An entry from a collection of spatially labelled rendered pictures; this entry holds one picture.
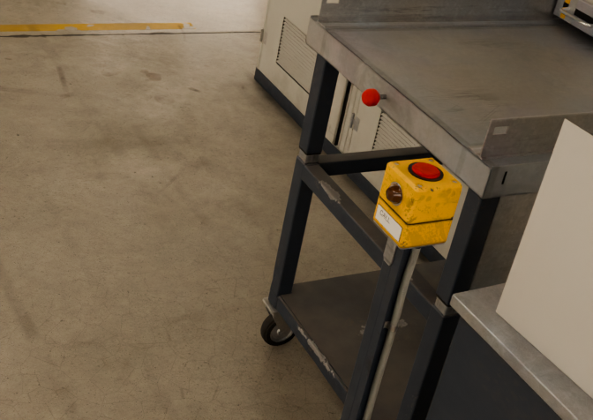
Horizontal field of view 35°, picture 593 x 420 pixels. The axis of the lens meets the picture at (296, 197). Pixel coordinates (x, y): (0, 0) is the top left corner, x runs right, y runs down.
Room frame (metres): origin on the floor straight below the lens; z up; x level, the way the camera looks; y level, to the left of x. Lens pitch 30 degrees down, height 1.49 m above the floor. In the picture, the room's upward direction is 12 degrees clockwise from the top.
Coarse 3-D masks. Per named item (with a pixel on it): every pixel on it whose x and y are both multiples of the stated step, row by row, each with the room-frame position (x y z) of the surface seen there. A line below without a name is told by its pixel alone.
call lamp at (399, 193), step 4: (392, 184) 1.13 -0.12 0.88; (396, 184) 1.13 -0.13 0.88; (400, 184) 1.13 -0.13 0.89; (388, 188) 1.13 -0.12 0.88; (392, 188) 1.12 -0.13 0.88; (396, 188) 1.12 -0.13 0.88; (400, 188) 1.12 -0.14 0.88; (388, 192) 1.12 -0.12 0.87; (392, 192) 1.12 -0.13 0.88; (396, 192) 1.12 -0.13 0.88; (400, 192) 1.12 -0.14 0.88; (388, 196) 1.12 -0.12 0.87; (392, 196) 1.12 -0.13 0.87; (396, 196) 1.12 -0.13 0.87; (400, 196) 1.12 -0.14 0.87; (392, 200) 1.12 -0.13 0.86; (396, 200) 1.12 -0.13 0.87; (400, 200) 1.12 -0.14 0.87; (396, 204) 1.12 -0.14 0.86; (400, 204) 1.12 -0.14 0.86
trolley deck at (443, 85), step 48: (336, 48) 1.73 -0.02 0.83; (384, 48) 1.74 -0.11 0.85; (432, 48) 1.80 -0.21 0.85; (480, 48) 1.85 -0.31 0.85; (528, 48) 1.92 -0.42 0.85; (576, 48) 1.98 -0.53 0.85; (432, 96) 1.55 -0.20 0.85; (480, 96) 1.60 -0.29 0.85; (528, 96) 1.64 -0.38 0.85; (576, 96) 1.69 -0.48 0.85; (432, 144) 1.44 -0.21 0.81; (480, 144) 1.39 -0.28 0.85; (480, 192) 1.32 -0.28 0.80; (528, 192) 1.36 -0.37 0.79
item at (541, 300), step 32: (576, 128) 1.05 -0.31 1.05; (576, 160) 1.04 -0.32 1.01; (544, 192) 1.06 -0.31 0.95; (576, 192) 1.03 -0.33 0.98; (544, 224) 1.05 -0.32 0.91; (576, 224) 1.02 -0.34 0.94; (544, 256) 1.04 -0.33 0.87; (576, 256) 1.00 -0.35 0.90; (512, 288) 1.06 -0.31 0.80; (544, 288) 1.02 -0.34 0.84; (576, 288) 0.99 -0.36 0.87; (512, 320) 1.05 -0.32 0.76; (544, 320) 1.01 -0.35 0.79; (576, 320) 0.98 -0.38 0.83; (544, 352) 1.00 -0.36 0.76; (576, 352) 0.96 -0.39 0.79; (576, 384) 0.95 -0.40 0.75
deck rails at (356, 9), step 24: (360, 0) 1.85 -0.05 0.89; (384, 0) 1.88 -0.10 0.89; (408, 0) 1.92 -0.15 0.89; (432, 0) 1.95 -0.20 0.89; (456, 0) 1.98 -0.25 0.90; (480, 0) 2.02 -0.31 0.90; (504, 0) 2.06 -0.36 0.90; (528, 0) 2.09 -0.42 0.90; (552, 0) 2.13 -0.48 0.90; (336, 24) 1.81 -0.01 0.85; (360, 24) 1.84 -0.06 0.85; (384, 24) 1.87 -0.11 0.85; (408, 24) 1.90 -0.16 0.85; (432, 24) 1.93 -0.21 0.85; (456, 24) 1.96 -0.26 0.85; (480, 24) 2.00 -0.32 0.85; (504, 24) 2.03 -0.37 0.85; (528, 24) 2.07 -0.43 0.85; (552, 24) 2.10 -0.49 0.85; (504, 120) 1.35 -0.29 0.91; (528, 120) 1.38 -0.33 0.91; (552, 120) 1.41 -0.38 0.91; (576, 120) 1.44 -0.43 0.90; (504, 144) 1.36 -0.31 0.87; (528, 144) 1.39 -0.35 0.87; (552, 144) 1.42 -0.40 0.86
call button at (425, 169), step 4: (416, 164) 1.16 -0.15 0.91; (420, 164) 1.16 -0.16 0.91; (424, 164) 1.16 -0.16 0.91; (428, 164) 1.16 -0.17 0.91; (412, 168) 1.15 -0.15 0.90; (416, 168) 1.15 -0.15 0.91; (420, 168) 1.15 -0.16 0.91; (424, 168) 1.15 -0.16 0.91; (428, 168) 1.15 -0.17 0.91; (432, 168) 1.16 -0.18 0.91; (436, 168) 1.16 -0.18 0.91; (416, 172) 1.14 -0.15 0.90; (420, 172) 1.14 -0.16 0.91; (424, 172) 1.14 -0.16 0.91; (428, 172) 1.14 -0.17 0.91; (432, 172) 1.14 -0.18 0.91; (436, 172) 1.15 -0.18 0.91; (424, 176) 1.13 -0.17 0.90; (428, 176) 1.13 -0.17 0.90; (432, 176) 1.14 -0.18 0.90; (436, 176) 1.14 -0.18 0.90
